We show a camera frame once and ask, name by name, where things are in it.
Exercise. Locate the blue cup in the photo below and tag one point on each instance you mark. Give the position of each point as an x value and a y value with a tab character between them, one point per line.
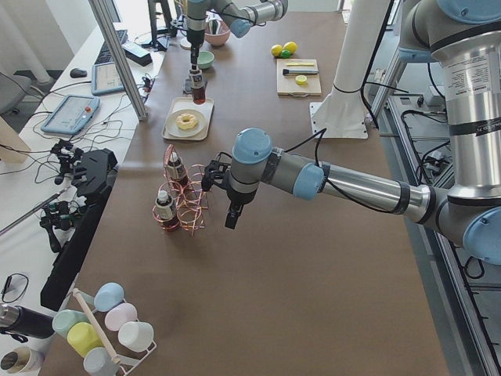
109	296

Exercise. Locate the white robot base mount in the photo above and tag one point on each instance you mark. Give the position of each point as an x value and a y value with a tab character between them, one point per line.
342	113

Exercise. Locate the aluminium camera post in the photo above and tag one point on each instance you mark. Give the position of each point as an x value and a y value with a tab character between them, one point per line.
106	25

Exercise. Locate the glazed donut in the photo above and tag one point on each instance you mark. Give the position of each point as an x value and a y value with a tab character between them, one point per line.
186	121

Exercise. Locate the blue teach pendant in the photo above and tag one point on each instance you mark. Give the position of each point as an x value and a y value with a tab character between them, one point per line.
105	79
71	115

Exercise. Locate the beige rabbit tray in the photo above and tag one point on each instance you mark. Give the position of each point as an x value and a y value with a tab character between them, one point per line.
185	103

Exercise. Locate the tea bottle right in rack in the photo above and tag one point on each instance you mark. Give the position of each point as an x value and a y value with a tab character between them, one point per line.
166	211

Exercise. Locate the paper cup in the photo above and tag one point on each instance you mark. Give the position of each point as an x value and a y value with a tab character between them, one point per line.
22	359

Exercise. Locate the pink bowl with ice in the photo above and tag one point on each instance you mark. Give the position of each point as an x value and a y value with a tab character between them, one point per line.
218	40

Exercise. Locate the black computer mouse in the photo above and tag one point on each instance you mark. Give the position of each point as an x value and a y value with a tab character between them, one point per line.
78	73

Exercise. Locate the yellow plastic knife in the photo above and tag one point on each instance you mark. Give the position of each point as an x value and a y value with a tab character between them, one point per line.
299	64

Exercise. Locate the half lemon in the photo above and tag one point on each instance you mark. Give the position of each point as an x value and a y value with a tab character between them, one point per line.
301	80

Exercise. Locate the tea bottle rear in rack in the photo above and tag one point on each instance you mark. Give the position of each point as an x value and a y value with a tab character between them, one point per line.
177	170

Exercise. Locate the bamboo cutting board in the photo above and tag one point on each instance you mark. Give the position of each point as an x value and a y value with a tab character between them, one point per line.
286	85

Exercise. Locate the white cup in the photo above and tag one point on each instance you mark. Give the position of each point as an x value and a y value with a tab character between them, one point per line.
136	336

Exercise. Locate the copper wire bottle rack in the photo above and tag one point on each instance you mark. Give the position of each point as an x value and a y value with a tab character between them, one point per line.
191	202

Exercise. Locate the blue teach pendant far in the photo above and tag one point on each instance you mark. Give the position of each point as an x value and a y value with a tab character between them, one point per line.
105	79

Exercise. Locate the wooden stand with round base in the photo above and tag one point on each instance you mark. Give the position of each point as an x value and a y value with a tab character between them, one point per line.
181	7

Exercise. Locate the tea bottle in rack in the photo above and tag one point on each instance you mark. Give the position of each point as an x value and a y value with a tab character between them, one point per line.
166	211
177	170

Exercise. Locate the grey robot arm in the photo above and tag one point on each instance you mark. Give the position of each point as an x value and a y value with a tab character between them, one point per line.
239	20
464	37

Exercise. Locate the yellow lemon near board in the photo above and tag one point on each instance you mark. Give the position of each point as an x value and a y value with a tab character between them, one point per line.
291	47

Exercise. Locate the pink cup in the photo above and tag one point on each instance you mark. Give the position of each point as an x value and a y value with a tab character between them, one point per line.
120	315

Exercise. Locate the yellow cup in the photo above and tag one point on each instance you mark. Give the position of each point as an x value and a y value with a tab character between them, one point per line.
82	337

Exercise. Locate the green lime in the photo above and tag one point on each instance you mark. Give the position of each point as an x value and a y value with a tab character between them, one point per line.
285	54

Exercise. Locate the grey cup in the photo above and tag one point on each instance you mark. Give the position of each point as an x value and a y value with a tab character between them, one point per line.
98	362

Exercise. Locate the yellow lemon outer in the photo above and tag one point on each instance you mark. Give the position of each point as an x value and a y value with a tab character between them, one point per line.
276	50

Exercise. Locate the grey folded cloth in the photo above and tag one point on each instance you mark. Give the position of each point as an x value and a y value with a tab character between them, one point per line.
187	87

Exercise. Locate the blue teach pendant near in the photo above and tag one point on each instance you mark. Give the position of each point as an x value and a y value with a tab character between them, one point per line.
71	115

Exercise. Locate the black thermos bottle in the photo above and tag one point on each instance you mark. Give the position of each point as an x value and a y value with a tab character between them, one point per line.
20	323

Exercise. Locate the white plate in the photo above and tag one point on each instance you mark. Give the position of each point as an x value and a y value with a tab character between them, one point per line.
173	129

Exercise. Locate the tea bottle from rack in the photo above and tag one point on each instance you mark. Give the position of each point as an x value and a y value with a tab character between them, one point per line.
197	86

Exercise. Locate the mint green cup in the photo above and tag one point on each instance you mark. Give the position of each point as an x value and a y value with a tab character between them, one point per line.
65	319

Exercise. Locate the green bowl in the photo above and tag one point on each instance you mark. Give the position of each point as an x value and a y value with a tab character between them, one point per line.
205	60

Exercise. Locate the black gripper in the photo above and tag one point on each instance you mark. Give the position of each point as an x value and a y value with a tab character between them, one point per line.
194	37
237	199

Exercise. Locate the steel muddler black tip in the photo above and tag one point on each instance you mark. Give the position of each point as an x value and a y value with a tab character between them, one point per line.
291	72

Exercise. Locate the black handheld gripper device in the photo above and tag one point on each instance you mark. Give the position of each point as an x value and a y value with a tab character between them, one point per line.
71	232

